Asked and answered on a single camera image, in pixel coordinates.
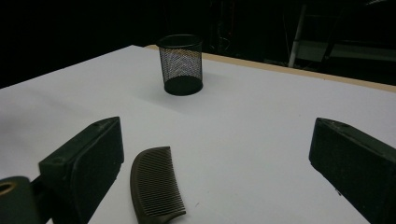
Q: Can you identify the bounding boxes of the desk with white legs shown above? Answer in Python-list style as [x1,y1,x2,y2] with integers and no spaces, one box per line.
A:
[288,3,396,68]

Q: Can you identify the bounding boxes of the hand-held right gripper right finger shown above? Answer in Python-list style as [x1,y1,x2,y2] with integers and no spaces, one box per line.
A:
[308,117,396,224]

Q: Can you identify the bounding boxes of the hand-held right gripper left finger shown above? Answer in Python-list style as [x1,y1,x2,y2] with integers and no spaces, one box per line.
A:
[38,116,125,224]

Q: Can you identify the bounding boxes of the black mesh pen cup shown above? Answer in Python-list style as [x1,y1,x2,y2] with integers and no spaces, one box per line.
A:
[157,34,205,96]

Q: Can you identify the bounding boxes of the white table mat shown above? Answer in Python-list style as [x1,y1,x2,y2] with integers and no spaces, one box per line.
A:
[0,45,396,224]

